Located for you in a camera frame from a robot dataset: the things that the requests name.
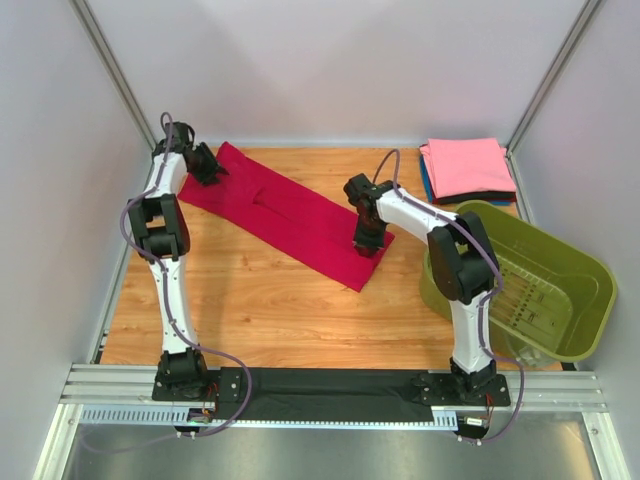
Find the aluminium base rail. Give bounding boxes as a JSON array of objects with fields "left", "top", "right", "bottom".
[{"left": 60, "top": 365, "right": 607, "bottom": 431}]

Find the olive green plastic basket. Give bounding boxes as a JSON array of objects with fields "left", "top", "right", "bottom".
[{"left": 418, "top": 199, "right": 619, "bottom": 366}]

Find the right aluminium frame post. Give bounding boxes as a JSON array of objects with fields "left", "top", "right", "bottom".
[{"left": 505, "top": 0, "right": 606, "bottom": 154}]

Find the black folded t shirt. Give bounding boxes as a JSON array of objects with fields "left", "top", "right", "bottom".
[{"left": 436, "top": 191, "right": 516, "bottom": 205}]

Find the aluminium frame post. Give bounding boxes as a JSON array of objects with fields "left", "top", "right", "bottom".
[
  {"left": 505, "top": 0, "right": 606, "bottom": 154},
  {"left": 69, "top": 0, "right": 156, "bottom": 149}
]

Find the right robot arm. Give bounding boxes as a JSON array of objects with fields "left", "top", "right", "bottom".
[{"left": 343, "top": 173, "right": 501, "bottom": 404}]

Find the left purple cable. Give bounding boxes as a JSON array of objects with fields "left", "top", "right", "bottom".
[{"left": 79, "top": 112, "right": 254, "bottom": 451}]

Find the pink folded t shirt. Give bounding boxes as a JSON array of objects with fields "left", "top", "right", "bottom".
[{"left": 419, "top": 138, "right": 516, "bottom": 200}]

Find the left aluminium frame post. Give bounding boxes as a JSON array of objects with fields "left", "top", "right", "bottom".
[{"left": 69, "top": 0, "right": 156, "bottom": 149}]

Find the crimson red t shirt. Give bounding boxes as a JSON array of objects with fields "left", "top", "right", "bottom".
[{"left": 179, "top": 142, "right": 386, "bottom": 292}]

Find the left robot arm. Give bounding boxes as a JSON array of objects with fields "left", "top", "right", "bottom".
[{"left": 120, "top": 112, "right": 228, "bottom": 402}]

